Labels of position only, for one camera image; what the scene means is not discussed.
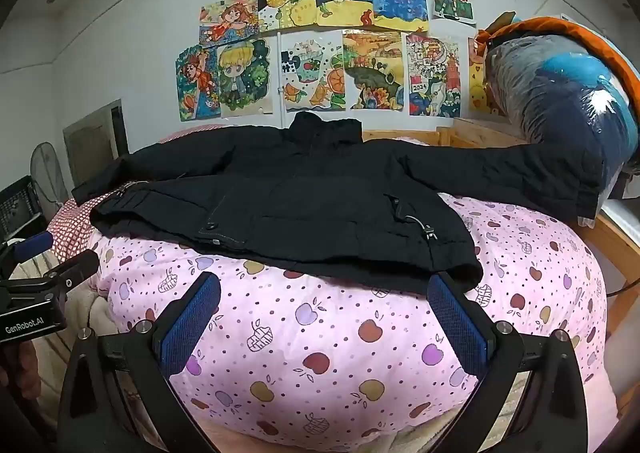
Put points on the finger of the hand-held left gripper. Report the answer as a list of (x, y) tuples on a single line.
[(75, 264), (32, 244)]

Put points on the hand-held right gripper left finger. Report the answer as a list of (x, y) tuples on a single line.
[(192, 318)]

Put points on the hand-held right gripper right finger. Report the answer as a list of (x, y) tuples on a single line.
[(457, 328)]

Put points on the black jacket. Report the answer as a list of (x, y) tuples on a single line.
[(300, 193)]

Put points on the black plastic crate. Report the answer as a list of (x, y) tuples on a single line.
[(20, 208)]

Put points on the standing fan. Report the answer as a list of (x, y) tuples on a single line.
[(47, 178)]

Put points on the pink apple-print blanket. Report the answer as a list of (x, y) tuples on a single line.
[(325, 333)]

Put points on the swimming girl drawing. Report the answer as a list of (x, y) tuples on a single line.
[(195, 83)]

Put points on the yellow chick drawing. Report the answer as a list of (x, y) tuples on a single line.
[(480, 83)]

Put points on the blond boy drawing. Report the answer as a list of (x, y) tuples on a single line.
[(242, 75)]

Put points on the city buildings drawing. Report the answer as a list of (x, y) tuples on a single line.
[(432, 75)]

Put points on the plastic-wrapped bedding bundle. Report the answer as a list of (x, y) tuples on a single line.
[(550, 83)]

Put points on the turtle drawing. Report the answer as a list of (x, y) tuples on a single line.
[(312, 73)]

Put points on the orange landscape drawing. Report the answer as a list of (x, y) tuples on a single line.
[(372, 68)]

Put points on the orange-haired girl drawing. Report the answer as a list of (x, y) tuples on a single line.
[(227, 18)]

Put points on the brown cardboard piece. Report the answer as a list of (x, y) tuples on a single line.
[(500, 24)]

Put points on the orange cloth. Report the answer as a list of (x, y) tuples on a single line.
[(550, 25)]

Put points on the wooden bed frame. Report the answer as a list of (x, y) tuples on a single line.
[(612, 243)]

